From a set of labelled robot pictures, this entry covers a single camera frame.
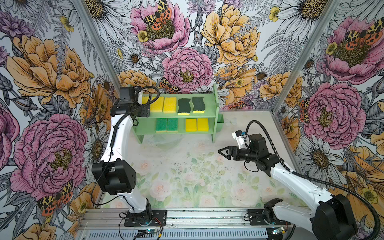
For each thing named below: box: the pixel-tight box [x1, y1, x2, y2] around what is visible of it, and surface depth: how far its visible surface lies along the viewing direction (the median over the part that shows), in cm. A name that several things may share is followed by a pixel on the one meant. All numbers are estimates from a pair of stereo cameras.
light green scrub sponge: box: [166, 118, 179, 132], surface depth 96 cm
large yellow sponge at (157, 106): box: [150, 96, 164, 112], surface depth 84 cm
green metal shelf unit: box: [133, 84, 220, 144], surface depth 91 cm
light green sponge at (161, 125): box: [155, 118, 168, 133], surface depth 96 cm
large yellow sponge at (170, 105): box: [163, 97, 177, 114], surface depth 87 cm
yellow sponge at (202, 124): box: [197, 118, 209, 132], surface depth 96 cm
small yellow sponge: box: [185, 118, 197, 132], surface depth 96 cm
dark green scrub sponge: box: [192, 96, 206, 114], surface depth 86 cm
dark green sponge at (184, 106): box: [177, 98, 191, 116], surface depth 85 cm
